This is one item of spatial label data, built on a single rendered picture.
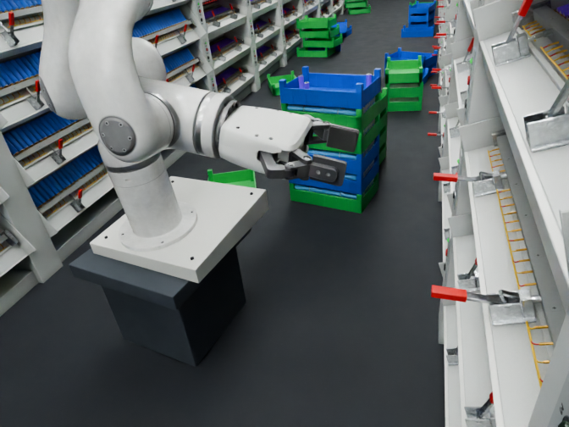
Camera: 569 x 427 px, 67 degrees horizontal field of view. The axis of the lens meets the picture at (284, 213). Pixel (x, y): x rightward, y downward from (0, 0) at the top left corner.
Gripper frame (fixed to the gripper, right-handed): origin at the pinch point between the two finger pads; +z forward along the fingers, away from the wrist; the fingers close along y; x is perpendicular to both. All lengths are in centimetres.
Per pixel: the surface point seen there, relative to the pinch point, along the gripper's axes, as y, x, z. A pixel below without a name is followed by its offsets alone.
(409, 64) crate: -230, -50, 8
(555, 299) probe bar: 13.1, -3.1, 23.7
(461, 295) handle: 12.7, -6.1, 16.0
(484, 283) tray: 7.0, -8.4, 19.5
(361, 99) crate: -88, -25, -6
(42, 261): -32, -79, -93
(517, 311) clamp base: 13.3, -5.7, 21.3
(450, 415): -1, -46, 28
